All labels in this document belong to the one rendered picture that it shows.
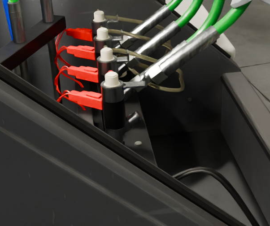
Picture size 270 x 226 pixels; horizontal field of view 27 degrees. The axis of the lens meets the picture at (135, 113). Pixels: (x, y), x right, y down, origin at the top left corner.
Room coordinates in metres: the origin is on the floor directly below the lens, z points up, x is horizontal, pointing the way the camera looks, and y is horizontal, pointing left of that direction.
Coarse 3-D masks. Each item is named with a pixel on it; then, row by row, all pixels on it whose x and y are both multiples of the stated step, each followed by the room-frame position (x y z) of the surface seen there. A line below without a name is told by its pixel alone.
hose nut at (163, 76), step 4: (152, 68) 0.62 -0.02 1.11; (156, 68) 0.62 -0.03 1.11; (148, 72) 0.62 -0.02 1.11; (152, 72) 0.62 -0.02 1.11; (156, 72) 0.62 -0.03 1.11; (160, 72) 0.61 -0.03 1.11; (152, 76) 0.61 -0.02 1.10; (156, 76) 0.61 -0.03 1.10; (160, 76) 0.61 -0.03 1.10; (164, 76) 0.61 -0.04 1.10; (152, 80) 0.62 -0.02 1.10; (156, 80) 0.61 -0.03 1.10; (160, 80) 0.61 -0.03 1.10
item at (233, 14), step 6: (240, 6) 0.63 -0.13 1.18; (246, 6) 0.63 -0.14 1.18; (228, 12) 0.63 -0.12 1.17; (234, 12) 0.63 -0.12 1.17; (240, 12) 0.63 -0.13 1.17; (222, 18) 0.63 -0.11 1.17; (228, 18) 0.63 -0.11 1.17; (234, 18) 0.62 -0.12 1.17; (216, 24) 0.63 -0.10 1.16; (222, 24) 0.62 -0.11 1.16; (228, 24) 0.62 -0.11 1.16; (222, 30) 0.62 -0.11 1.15
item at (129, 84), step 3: (138, 81) 0.63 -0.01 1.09; (141, 81) 0.63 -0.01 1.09; (123, 84) 0.62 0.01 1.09; (126, 84) 0.62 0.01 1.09; (129, 84) 0.62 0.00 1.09; (132, 84) 0.62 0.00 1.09; (135, 84) 0.62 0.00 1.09; (138, 84) 0.62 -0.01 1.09; (141, 84) 0.62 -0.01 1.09; (123, 87) 0.61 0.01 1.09; (126, 87) 0.61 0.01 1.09; (129, 87) 0.61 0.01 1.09; (132, 87) 0.61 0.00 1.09; (135, 87) 0.62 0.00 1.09; (138, 87) 0.62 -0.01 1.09
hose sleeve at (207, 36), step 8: (208, 32) 0.62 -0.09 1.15; (216, 32) 0.62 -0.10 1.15; (192, 40) 0.63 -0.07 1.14; (200, 40) 0.62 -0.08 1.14; (208, 40) 0.62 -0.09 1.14; (184, 48) 0.62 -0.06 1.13; (192, 48) 0.62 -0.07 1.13; (200, 48) 0.62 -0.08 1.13; (176, 56) 0.62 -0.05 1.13; (184, 56) 0.62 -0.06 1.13; (192, 56) 0.62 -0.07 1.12; (160, 64) 0.62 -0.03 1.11; (168, 64) 0.62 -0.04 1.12; (176, 64) 0.62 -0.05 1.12; (168, 72) 0.62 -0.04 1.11
